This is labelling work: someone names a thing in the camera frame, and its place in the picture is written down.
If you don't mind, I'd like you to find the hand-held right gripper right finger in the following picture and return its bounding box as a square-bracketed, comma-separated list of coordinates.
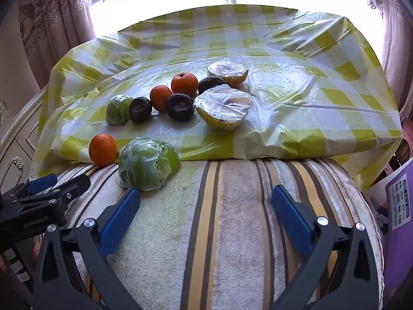
[270, 185, 380, 310]

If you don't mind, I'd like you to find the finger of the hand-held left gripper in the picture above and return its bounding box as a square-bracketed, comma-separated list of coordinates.
[32, 174, 92, 208]
[13, 173, 59, 197]

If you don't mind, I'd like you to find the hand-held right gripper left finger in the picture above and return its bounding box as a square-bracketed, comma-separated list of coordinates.
[32, 187, 141, 310]

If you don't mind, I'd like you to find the orange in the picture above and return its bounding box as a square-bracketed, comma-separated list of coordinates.
[171, 72, 199, 97]
[89, 133, 118, 167]
[150, 85, 173, 113]

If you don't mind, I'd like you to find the large green melon half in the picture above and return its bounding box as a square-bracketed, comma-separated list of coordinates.
[118, 137, 181, 191]

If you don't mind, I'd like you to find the dark purple passion fruit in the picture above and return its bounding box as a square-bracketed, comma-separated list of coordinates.
[128, 97, 152, 123]
[166, 93, 196, 122]
[197, 76, 226, 95]

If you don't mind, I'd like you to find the purple cardboard box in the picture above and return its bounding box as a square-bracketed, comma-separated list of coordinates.
[363, 157, 413, 304]

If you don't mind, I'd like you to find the white carved cabinet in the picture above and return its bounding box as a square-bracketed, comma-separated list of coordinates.
[0, 84, 49, 194]

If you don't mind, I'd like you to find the striped plush blanket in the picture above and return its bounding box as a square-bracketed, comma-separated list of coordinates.
[30, 157, 386, 310]

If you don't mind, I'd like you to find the yellow checked plastic tablecloth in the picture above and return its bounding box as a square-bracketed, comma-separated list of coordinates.
[30, 4, 404, 192]

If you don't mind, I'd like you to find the pink patterned curtain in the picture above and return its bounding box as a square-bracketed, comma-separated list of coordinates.
[364, 0, 413, 112]
[16, 0, 99, 83]

